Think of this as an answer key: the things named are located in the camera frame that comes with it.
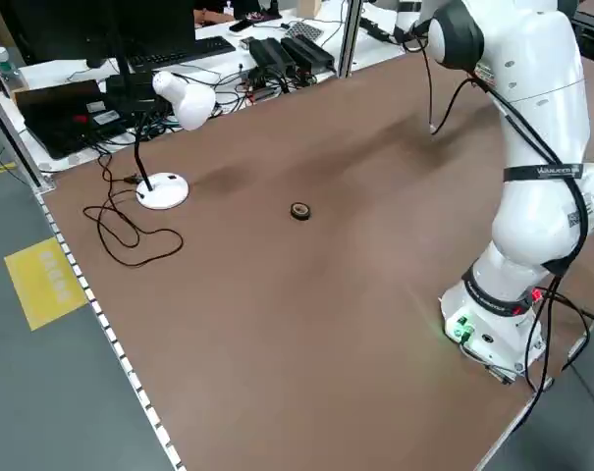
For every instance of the dark tape roll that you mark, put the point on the dark tape roll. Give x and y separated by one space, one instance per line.
300 211

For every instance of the clear bottle white cap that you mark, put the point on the clear bottle white cap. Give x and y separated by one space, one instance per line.
4 73

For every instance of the black flat box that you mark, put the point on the black flat box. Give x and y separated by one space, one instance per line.
129 90

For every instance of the aluminium frame post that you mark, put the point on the aluminium frame post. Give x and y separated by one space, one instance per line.
350 34

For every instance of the black keyboard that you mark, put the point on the black keyboard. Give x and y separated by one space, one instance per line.
188 49

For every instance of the white desk lamp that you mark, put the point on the white desk lamp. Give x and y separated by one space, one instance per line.
193 103

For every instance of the dotted calibration board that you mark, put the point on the dotted calibration board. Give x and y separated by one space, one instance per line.
304 30

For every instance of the black smartphone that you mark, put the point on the black smartphone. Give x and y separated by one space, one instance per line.
241 25

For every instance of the black power supply unit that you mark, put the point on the black power supply unit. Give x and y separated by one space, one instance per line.
272 55
308 51

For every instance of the wooden box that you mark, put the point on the wooden box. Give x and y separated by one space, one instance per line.
309 7

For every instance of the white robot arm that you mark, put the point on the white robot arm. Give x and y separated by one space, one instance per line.
537 73

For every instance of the black monitor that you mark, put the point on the black monitor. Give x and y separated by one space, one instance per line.
80 24

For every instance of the black equipment case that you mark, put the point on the black equipment case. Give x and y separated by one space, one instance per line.
56 113

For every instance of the black power strip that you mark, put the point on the black power strip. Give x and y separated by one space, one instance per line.
375 29

